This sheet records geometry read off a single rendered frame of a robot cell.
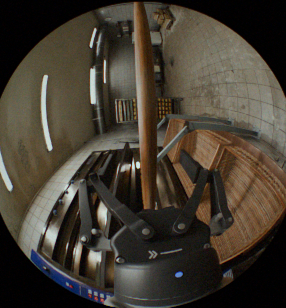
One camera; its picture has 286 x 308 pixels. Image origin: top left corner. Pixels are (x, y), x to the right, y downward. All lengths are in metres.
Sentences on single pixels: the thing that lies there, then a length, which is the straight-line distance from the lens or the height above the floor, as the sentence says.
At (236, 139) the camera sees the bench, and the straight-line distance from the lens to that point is 0.78.
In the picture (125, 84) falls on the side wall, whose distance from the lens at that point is 5.30.
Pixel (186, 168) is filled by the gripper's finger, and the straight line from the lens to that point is 0.19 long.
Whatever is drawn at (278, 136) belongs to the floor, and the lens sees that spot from 1.22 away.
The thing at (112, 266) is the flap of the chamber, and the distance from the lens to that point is 0.61.
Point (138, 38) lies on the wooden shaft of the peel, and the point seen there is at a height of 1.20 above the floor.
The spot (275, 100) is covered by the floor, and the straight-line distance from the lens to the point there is 1.27.
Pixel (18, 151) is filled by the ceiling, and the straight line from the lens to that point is 1.49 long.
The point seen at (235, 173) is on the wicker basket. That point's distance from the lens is 0.79.
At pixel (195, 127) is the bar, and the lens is 0.60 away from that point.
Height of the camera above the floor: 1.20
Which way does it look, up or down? 1 degrees down
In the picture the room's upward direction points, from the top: 94 degrees counter-clockwise
